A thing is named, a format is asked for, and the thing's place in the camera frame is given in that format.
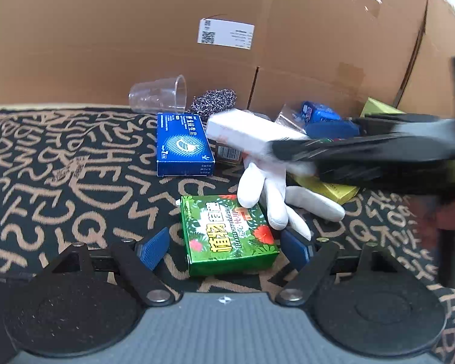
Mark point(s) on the blue medicine box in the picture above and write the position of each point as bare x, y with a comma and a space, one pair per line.
184, 144

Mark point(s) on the green flower print box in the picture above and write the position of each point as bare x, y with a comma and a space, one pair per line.
227, 235

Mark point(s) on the white shipping label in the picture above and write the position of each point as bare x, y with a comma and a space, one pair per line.
227, 34

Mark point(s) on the flat yellow box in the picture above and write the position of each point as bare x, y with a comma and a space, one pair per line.
337, 193

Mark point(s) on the yellow-green box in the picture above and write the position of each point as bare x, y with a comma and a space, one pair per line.
379, 108

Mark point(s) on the white glove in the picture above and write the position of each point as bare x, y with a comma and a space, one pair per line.
258, 185

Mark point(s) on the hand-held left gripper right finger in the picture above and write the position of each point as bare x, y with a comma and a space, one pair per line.
294, 252

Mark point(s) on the steel wool scrubber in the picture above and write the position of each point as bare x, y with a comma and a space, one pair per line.
214, 102

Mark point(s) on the clear plastic cup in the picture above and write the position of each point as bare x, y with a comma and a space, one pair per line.
155, 93

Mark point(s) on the blue tissue packet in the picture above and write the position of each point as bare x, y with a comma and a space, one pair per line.
320, 112

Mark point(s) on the large cardboard box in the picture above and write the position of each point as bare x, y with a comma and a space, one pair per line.
98, 45

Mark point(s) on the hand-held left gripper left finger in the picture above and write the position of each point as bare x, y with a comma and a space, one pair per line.
153, 252

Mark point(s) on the long white box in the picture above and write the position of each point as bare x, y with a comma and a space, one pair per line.
242, 129

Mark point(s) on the black letter pattern mat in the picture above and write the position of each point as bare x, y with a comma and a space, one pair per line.
41, 197

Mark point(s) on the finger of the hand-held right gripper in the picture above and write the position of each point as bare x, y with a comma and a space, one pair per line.
364, 163
333, 129

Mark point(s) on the clear bag of wooden sticks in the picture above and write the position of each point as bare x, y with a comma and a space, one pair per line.
288, 114

